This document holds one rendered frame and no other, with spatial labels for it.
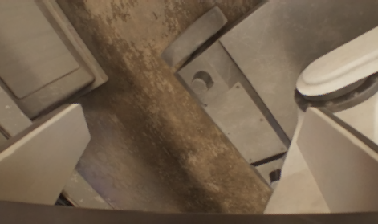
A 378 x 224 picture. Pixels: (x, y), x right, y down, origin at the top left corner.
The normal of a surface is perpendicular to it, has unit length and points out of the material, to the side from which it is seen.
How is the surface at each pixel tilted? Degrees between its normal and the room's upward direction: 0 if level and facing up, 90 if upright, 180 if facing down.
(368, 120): 90
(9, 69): 90
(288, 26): 0
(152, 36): 0
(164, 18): 0
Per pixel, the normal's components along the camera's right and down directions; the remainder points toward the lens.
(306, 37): -0.30, 0.53
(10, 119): 0.83, -0.27
